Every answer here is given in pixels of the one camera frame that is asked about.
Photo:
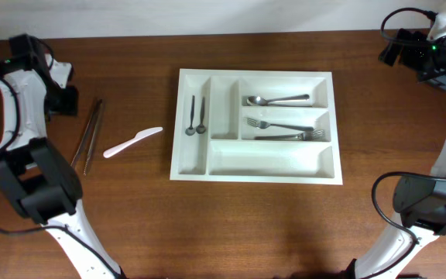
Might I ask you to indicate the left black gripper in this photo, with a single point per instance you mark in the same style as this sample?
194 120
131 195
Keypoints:
71 106

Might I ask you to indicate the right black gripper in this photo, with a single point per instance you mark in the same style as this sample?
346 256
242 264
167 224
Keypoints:
412 42

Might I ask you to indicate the pink plastic knife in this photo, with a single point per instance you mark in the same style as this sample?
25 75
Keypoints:
139 136

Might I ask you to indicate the small steel teaspoon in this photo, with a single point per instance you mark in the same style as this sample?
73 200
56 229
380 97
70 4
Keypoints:
200 129
190 130

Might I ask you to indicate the steel fork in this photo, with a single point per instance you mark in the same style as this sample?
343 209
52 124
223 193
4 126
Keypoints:
260 124
305 136

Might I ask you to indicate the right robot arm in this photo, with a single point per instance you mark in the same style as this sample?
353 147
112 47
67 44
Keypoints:
412 205

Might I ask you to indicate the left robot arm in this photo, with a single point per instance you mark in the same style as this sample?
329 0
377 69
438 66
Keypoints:
36 179

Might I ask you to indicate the white plastic cutlery tray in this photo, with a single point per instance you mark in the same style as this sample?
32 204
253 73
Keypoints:
227 150

